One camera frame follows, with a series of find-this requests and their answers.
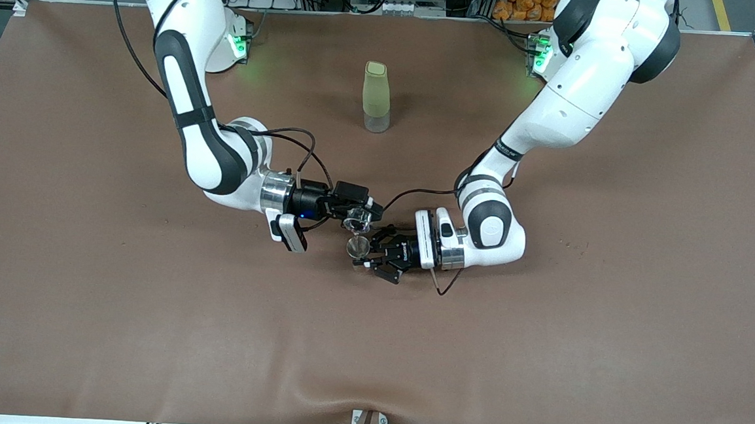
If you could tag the steel double-cone jigger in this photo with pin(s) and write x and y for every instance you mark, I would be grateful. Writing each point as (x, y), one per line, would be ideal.
(358, 245)

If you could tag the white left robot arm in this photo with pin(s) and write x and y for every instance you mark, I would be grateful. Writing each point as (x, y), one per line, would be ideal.
(588, 87)

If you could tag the brown table mat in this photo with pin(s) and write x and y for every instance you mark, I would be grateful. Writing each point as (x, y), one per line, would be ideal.
(369, 356)

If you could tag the green sleeved glass bottle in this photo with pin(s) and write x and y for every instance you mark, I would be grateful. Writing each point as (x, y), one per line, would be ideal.
(376, 94)

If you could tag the orange snack bag pile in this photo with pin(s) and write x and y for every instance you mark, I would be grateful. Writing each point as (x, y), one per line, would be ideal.
(528, 1)

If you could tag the clear glass beaker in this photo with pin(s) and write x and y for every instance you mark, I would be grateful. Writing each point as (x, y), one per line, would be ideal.
(357, 220)

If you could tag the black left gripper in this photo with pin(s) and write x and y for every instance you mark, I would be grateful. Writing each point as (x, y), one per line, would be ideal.
(404, 251)

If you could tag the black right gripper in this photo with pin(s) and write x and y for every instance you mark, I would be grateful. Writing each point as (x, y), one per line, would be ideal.
(308, 201)

